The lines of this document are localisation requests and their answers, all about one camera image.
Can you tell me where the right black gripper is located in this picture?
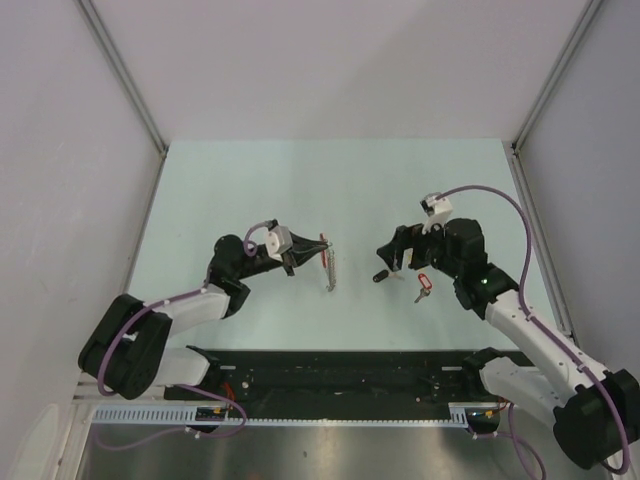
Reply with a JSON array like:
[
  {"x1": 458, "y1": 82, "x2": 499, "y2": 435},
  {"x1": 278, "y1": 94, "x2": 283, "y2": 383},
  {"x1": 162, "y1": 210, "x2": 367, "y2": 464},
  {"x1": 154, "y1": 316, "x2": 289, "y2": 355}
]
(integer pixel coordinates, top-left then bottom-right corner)
[{"x1": 376, "y1": 216, "x2": 462, "y2": 280}]

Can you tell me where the silver red keyring holder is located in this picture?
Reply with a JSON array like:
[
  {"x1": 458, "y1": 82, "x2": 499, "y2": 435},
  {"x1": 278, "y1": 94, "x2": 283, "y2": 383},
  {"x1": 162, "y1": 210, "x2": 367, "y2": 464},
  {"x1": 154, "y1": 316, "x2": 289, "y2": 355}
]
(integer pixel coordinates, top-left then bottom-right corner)
[{"x1": 320, "y1": 233, "x2": 336, "y2": 292}]

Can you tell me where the key with black tag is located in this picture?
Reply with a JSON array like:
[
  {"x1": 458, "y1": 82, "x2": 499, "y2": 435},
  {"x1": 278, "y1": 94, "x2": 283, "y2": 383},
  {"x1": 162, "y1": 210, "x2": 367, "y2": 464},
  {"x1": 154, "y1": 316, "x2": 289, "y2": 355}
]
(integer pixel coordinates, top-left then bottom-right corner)
[{"x1": 372, "y1": 269, "x2": 404, "y2": 283}]

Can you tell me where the key with red tag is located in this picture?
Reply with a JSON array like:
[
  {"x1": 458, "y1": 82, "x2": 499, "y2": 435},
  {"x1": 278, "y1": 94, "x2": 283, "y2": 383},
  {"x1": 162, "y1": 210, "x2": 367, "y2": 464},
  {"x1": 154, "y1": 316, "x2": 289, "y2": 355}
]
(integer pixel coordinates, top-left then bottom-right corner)
[{"x1": 414, "y1": 272, "x2": 433, "y2": 304}]

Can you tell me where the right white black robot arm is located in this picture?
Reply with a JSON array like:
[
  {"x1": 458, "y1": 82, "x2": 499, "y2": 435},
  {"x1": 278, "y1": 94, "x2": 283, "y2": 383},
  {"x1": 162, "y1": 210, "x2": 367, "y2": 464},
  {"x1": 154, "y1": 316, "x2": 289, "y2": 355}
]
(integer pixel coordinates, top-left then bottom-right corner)
[{"x1": 376, "y1": 219, "x2": 639, "y2": 469}]

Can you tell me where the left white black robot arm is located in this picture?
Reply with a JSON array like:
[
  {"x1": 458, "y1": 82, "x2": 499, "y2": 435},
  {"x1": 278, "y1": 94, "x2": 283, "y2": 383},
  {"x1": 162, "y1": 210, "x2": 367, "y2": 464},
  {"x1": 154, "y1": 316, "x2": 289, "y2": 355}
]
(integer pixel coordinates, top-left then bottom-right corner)
[{"x1": 77, "y1": 226, "x2": 330, "y2": 400}]

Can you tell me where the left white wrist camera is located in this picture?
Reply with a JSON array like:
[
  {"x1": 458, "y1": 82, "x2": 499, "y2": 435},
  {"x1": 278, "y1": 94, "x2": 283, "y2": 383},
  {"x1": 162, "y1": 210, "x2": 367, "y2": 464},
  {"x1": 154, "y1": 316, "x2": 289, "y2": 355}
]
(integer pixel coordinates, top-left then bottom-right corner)
[{"x1": 264, "y1": 221, "x2": 293, "y2": 262}]

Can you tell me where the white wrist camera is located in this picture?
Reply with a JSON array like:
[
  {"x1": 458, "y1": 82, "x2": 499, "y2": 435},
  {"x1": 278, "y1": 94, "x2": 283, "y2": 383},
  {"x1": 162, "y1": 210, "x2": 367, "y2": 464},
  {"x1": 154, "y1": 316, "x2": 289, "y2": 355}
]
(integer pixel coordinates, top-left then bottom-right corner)
[
  {"x1": 420, "y1": 192, "x2": 453, "y2": 234},
  {"x1": 264, "y1": 221, "x2": 293, "y2": 262}
]

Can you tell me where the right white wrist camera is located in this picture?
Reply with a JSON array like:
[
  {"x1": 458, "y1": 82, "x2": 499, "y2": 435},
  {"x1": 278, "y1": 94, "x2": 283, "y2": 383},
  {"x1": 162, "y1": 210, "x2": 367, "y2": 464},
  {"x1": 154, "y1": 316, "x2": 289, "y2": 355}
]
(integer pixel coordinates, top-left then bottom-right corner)
[{"x1": 420, "y1": 192, "x2": 453, "y2": 234}]

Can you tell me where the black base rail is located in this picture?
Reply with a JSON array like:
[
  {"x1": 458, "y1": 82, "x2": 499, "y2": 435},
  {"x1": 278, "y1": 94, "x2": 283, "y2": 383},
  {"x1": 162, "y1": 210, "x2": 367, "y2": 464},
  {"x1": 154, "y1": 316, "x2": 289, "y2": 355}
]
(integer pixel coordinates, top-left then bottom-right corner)
[{"x1": 164, "y1": 350, "x2": 498, "y2": 420}]

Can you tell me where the right aluminium frame post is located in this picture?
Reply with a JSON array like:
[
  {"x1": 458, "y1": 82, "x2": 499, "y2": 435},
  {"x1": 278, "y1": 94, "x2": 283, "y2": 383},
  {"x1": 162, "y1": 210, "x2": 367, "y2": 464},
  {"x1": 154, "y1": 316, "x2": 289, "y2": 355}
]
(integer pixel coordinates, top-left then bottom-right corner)
[{"x1": 512, "y1": 0, "x2": 606, "y2": 151}]

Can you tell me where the aluminium frame post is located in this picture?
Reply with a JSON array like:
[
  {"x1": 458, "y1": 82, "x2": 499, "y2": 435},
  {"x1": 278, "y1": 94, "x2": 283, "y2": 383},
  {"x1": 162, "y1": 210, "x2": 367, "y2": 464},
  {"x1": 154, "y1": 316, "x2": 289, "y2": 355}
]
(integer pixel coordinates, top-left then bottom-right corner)
[
  {"x1": 512, "y1": 0, "x2": 606, "y2": 151},
  {"x1": 74, "y1": 0, "x2": 169, "y2": 154}
]

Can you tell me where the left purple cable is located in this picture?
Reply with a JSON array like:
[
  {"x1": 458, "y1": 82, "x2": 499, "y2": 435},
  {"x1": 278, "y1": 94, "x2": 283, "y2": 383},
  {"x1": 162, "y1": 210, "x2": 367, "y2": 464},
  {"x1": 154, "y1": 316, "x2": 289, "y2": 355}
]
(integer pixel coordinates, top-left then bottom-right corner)
[{"x1": 94, "y1": 218, "x2": 279, "y2": 451}]

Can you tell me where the white slotted cable duct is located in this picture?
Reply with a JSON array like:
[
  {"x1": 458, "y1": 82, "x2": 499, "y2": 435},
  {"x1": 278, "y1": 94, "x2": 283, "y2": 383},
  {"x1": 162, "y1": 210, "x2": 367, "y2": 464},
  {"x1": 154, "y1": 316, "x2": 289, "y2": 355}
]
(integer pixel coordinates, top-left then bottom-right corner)
[{"x1": 92, "y1": 403, "x2": 498, "y2": 428}]

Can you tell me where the left aluminium frame post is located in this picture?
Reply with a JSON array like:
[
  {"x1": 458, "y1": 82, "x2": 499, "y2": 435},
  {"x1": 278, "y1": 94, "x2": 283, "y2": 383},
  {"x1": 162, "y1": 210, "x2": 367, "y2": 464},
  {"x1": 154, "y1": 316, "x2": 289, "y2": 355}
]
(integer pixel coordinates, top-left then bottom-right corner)
[{"x1": 74, "y1": 0, "x2": 169, "y2": 154}]

